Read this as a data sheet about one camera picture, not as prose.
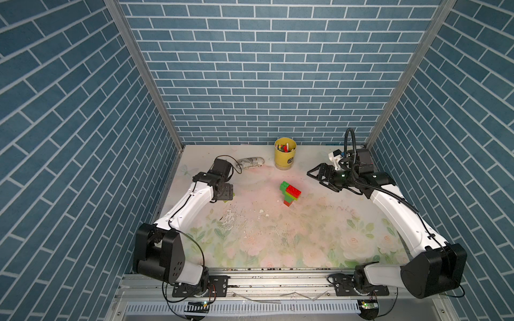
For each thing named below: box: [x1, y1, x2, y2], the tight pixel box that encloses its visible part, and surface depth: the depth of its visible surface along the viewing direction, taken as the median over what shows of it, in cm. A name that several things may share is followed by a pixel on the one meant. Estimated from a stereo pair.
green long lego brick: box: [279, 180, 290, 197], surface depth 90 cm
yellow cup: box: [274, 137, 298, 171], surface depth 106 cm
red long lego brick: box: [285, 184, 302, 199], surface depth 88 cm
